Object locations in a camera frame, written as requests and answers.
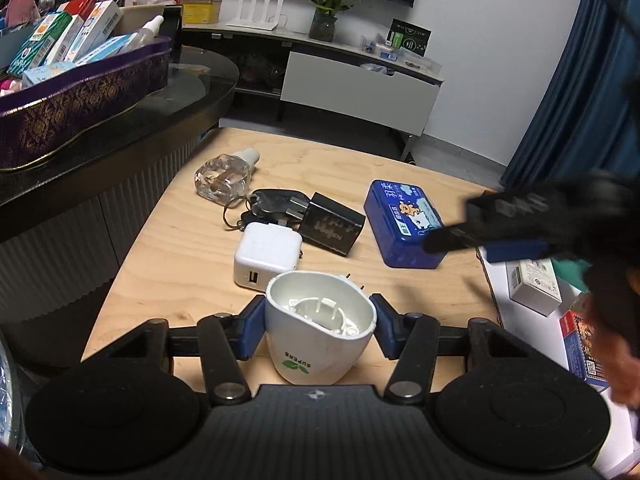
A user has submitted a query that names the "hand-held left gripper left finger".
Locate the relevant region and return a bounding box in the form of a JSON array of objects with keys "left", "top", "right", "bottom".
[{"left": 106, "top": 295, "right": 267, "bottom": 407}]

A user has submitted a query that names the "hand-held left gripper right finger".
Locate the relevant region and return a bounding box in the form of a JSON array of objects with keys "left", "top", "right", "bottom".
[{"left": 366, "top": 293, "right": 532, "bottom": 405}]

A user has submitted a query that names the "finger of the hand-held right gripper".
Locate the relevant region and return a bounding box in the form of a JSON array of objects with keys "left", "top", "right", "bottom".
[
  {"left": 482, "top": 239, "right": 552, "bottom": 264},
  {"left": 424, "top": 224, "right": 483, "bottom": 255}
]

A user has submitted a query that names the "white adapter box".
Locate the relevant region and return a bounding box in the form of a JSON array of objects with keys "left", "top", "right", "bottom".
[{"left": 506, "top": 259, "right": 563, "bottom": 317}]

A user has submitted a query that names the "blue tin case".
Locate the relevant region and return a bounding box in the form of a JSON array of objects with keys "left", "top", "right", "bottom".
[{"left": 364, "top": 179, "right": 446, "bottom": 269}]

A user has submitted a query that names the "white plug-in vaporizer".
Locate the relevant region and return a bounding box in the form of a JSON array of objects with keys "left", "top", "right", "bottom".
[{"left": 264, "top": 270, "right": 377, "bottom": 386}]

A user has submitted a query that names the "red card box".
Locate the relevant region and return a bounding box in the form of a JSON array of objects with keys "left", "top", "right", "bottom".
[{"left": 559, "top": 310, "right": 608, "bottom": 393}]

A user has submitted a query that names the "black car key with keyring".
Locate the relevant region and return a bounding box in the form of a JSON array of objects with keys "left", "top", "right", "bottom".
[{"left": 222, "top": 188, "right": 303, "bottom": 231}]

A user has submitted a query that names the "clear small liquid bottle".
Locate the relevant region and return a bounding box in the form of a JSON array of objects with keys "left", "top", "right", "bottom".
[{"left": 194, "top": 147, "right": 262, "bottom": 205}]

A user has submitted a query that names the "person's right hand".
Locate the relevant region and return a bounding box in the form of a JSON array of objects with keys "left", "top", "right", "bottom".
[{"left": 582, "top": 280, "right": 640, "bottom": 407}]

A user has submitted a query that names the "blue curtain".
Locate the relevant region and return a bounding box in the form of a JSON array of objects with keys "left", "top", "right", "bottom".
[{"left": 500, "top": 0, "right": 640, "bottom": 191}]

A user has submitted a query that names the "white TV cabinet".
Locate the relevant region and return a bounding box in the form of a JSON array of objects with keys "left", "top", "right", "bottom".
[{"left": 180, "top": 22, "right": 445, "bottom": 161}]

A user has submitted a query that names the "black and green card box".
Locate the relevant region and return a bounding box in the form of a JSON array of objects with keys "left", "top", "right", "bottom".
[{"left": 387, "top": 18, "right": 431, "bottom": 57}]

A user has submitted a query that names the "black glass coffee table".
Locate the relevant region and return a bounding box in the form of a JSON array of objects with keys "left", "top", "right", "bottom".
[{"left": 0, "top": 45, "right": 241, "bottom": 381}]

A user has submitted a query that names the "potted plant in glass vase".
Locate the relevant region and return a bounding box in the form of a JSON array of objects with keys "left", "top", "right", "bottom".
[{"left": 300, "top": 0, "right": 371, "bottom": 43}]

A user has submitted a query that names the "trash bin with plastic liner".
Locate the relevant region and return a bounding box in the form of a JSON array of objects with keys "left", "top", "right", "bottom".
[{"left": 0, "top": 330, "right": 23, "bottom": 461}]

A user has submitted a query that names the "purple tray of medicine boxes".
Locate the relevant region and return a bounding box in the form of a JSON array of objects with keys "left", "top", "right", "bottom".
[{"left": 0, "top": 35, "right": 173, "bottom": 171}]

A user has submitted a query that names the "white router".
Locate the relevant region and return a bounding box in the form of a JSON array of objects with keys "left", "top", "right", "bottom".
[{"left": 226, "top": 0, "right": 282, "bottom": 32}]

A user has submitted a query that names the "clear spray bottle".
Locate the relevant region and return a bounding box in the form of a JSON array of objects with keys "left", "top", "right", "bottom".
[{"left": 135, "top": 15, "right": 165, "bottom": 47}]

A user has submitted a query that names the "yellow box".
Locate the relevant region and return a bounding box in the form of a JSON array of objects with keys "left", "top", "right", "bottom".
[{"left": 181, "top": 0, "right": 223, "bottom": 25}]

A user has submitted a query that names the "beige bin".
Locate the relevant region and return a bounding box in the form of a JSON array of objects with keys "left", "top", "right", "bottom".
[{"left": 120, "top": 4, "right": 166, "bottom": 36}]

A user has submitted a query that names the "pile of medicine boxes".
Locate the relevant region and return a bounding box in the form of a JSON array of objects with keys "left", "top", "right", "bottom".
[{"left": 0, "top": 0, "right": 146, "bottom": 96}]

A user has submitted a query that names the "white wall charger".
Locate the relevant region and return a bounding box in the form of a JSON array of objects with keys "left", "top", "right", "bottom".
[{"left": 233, "top": 223, "right": 305, "bottom": 293}]

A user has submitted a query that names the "black wall charger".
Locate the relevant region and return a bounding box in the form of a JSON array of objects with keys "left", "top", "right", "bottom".
[{"left": 282, "top": 192, "right": 367, "bottom": 256}]

